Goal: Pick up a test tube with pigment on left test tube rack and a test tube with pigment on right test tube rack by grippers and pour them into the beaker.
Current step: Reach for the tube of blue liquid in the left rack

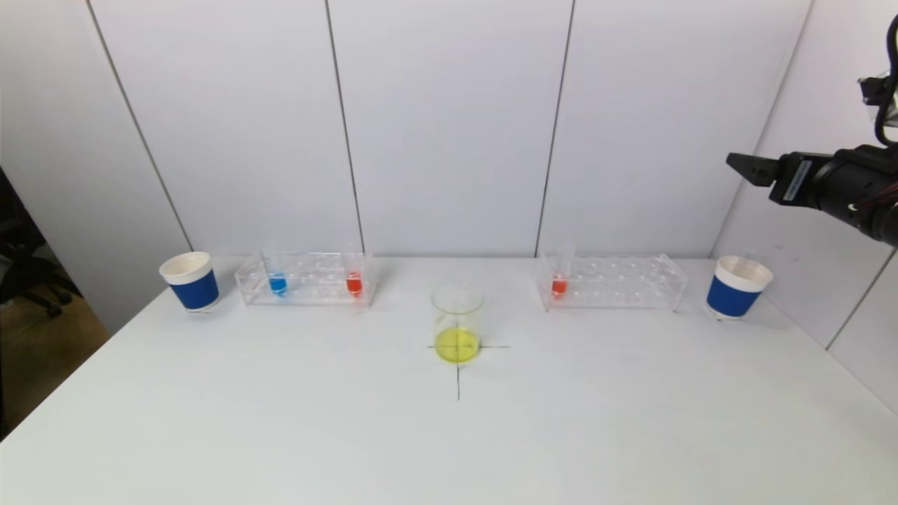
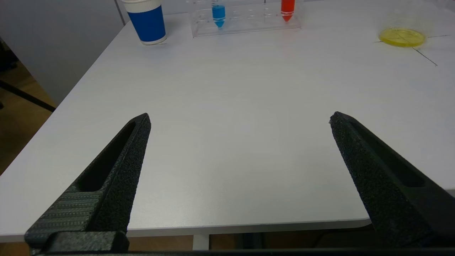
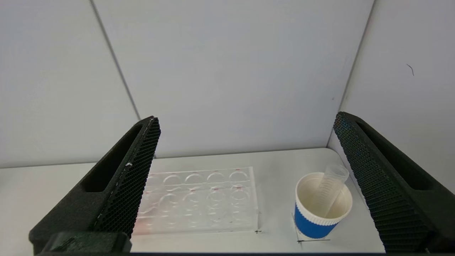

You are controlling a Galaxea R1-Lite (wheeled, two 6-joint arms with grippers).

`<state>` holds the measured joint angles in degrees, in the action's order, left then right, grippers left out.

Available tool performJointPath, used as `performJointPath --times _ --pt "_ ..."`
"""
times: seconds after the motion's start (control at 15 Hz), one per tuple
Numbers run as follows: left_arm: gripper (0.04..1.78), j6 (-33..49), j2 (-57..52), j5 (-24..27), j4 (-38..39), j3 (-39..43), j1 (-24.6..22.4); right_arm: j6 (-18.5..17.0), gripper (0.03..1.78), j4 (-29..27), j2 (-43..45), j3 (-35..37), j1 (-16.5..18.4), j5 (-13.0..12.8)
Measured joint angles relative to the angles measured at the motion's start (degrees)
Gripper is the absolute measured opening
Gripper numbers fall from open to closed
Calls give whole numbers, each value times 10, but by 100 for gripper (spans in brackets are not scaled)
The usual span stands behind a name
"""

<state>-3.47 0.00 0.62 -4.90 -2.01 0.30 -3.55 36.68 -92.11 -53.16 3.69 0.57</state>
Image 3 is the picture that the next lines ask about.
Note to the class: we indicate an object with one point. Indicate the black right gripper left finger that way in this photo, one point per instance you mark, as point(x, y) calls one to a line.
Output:
point(117, 185)

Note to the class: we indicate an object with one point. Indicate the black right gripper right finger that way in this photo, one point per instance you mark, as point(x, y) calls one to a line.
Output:
point(384, 177)

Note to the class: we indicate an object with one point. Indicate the clear graduated test tube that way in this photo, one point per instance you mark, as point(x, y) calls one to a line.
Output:
point(328, 188)

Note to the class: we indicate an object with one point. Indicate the clear acrylic test tube rack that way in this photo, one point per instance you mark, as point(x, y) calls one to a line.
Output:
point(206, 213)

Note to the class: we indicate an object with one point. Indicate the blue and white paper cup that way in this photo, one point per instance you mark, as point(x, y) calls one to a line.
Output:
point(312, 225)

